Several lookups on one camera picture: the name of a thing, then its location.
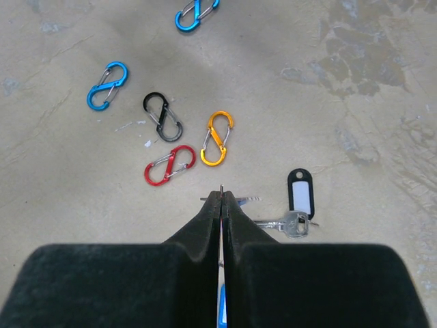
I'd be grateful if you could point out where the black carabiner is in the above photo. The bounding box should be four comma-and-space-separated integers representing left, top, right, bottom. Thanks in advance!
143, 92, 183, 143

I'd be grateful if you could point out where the teal carabiner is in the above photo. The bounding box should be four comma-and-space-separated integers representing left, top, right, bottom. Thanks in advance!
87, 61, 129, 111

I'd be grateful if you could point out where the key with black tag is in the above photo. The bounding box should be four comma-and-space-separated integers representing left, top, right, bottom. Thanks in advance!
254, 168, 318, 239

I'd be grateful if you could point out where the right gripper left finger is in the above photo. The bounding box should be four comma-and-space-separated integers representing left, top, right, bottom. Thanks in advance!
1, 191, 221, 327

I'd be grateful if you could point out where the blue carabiner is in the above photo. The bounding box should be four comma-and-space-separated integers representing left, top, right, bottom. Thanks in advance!
174, 0, 221, 33

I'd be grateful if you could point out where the key with blue tag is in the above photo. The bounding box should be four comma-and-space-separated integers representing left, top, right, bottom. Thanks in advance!
216, 196, 262, 328

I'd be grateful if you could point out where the red carabiner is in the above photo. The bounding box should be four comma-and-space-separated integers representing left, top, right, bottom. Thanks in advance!
143, 145, 196, 187

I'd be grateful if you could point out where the orange carabiner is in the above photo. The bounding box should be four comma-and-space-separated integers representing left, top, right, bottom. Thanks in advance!
200, 111, 234, 167

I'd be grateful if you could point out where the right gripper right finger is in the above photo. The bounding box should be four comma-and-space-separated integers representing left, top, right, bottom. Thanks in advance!
222, 191, 429, 327

